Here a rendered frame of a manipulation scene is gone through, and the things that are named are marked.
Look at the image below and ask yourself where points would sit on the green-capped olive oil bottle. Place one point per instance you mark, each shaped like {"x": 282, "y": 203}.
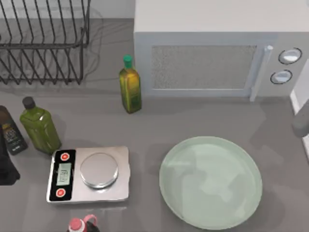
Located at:
{"x": 130, "y": 87}

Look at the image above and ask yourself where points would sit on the silver kitchen scale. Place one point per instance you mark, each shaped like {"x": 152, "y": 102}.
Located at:
{"x": 96, "y": 174}

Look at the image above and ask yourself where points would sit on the pale green plate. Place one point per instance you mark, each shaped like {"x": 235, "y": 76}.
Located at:
{"x": 210, "y": 183}

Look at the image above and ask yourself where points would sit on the pale microwave oven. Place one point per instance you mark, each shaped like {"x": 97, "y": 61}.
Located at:
{"x": 202, "y": 24}

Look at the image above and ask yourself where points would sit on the black-capped green bottle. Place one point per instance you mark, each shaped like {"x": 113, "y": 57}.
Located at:
{"x": 39, "y": 128}

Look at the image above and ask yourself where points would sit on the pink-capped dark bottle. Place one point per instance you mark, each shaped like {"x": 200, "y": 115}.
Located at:
{"x": 82, "y": 224}

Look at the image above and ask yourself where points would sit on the small microwave knob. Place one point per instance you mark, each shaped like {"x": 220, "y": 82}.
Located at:
{"x": 281, "y": 76}

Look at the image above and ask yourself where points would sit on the dark labelled bottle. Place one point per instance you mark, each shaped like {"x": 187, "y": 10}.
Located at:
{"x": 10, "y": 135}

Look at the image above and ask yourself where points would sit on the large microwave knob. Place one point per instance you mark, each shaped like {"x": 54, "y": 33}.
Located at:
{"x": 289, "y": 56}

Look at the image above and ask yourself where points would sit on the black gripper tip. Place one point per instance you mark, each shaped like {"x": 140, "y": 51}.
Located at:
{"x": 6, "y": 166}

